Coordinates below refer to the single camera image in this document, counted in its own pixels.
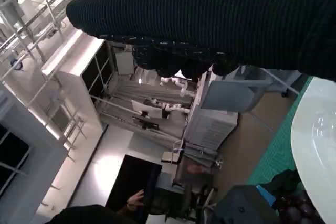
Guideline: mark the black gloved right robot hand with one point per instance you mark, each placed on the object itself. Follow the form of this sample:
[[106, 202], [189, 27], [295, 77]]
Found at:
[[210, 11]]

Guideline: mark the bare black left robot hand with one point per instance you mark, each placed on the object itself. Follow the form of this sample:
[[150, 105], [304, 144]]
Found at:
[[288, 182]]

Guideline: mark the red toy grapes bunch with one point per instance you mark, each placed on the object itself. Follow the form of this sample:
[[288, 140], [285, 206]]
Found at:
[[302, 211]]

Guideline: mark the white plate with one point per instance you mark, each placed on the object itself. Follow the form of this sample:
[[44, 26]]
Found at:
[[317, 142]]

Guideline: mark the green cutting mat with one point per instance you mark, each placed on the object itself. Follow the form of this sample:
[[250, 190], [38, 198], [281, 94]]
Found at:
[[281, 140]]

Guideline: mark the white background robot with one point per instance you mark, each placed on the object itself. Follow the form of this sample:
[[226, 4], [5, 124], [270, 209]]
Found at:
[[178, 85]]

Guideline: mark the grey chair with white legs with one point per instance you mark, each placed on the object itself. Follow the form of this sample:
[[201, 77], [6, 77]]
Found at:
[[228, 95]]

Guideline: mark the white mesh cabinet on castors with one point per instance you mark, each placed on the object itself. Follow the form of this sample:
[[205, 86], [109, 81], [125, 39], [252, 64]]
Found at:
[[210, 127]]

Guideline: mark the black office chair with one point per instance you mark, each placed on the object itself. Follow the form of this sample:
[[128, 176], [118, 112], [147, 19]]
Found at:
[[178, 200]]

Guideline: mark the black monitor screen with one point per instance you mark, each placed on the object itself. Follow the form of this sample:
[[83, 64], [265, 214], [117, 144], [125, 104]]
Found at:
[[134, 179]]

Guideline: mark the person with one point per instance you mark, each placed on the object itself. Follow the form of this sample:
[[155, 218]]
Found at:
[[92, 214]]

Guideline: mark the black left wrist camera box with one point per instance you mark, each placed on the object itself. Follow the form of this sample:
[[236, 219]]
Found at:
[[244, 205]]

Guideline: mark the white shelf frame unit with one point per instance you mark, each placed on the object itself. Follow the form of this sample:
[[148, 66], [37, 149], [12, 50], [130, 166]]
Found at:
[[76, 82]]

